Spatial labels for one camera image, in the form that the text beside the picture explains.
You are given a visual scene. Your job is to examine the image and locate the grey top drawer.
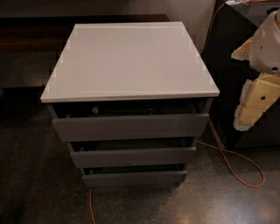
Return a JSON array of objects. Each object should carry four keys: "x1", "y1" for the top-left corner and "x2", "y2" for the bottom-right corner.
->
[{"x1": 52, "y1": 113, "x2": 208, "y2": 142}]

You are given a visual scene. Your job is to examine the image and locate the labelled plastic water bottle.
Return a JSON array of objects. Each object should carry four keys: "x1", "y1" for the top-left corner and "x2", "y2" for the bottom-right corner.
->
[{"x1": 92, "y1": 106, "x2": 100, "y2": 114}]

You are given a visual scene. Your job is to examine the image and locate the grey drawer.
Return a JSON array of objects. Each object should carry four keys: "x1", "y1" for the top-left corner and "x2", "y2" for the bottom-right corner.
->
[
  {"x1": 52, "y1": 113, "x2": 208, "y2": 142},
  {"x1": 67, "y1": 137, "x2": 196, "y2": 168},
  {"x1": 82, "y1": 164, "x2": 187, "y2": 188}
]

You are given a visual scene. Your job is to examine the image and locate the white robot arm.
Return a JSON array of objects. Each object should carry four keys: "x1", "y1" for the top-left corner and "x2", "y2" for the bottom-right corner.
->
[{"x1": 231, "y1": 10, "x2": 280, "y2": 131}]

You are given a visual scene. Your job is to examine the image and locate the grey drawer cabinet frame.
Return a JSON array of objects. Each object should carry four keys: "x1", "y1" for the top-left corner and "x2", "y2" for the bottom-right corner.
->
[{"x1": 48, "y1": 98, "x2": 212, "y2": 175}]

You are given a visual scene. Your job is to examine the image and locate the white cabinet countertop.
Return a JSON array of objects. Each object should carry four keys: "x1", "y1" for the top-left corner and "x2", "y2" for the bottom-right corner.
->
[{"x1": 41, "y1": 22, "x2": 220, "y2": 103}]

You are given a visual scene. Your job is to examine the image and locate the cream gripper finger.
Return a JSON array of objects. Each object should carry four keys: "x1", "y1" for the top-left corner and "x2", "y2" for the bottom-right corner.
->
[
  {"x1": 231, "y1": 38, "x2": 253, "y2": 60},
  {"x1": 233, "y1": 73, "x2": 280, "y2": 131}
]

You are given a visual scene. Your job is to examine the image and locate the grey bottom drawer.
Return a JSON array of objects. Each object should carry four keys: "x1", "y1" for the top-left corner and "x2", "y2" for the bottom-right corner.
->
[{"x1": 82, "y1": 164, "x2": 187, "y2": 188}]

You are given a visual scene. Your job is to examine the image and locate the clear plastic water bottle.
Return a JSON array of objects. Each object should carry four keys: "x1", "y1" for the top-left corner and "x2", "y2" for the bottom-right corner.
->
[{"x1": 146, "y1": 105, "x2": 155, "y2": 115}]

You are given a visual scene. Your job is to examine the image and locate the grey middle drawer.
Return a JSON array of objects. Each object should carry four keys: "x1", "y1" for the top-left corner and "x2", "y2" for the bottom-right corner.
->
[{"x1": 67, "y1": 137, "x2": 196, "y2": 168}]

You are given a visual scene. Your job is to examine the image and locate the dark counter cabinet right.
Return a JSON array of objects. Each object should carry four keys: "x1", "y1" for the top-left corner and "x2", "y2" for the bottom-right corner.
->
[{"x1": 202, "y1": 0, "x2": 280, "y2": 149}]

